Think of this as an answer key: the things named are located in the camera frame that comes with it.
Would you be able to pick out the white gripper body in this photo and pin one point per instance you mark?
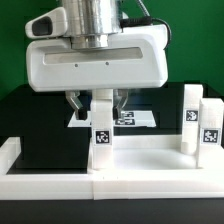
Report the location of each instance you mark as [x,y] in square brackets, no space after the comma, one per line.
[134,58]

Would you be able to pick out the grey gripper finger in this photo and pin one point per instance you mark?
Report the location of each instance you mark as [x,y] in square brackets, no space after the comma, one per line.
[73,99]
[120,98]

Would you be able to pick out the white desk top tray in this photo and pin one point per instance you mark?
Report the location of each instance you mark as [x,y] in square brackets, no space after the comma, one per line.
[149,153]

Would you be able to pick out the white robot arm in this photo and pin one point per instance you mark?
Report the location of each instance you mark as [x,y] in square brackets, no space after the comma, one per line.
[90,45]

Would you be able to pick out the fiducial marker sheet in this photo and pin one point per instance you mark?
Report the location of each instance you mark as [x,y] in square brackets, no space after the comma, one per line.
[134,118]

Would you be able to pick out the white U-shaped obstacle fence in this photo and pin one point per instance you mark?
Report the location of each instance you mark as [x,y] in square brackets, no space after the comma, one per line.
[103,185]

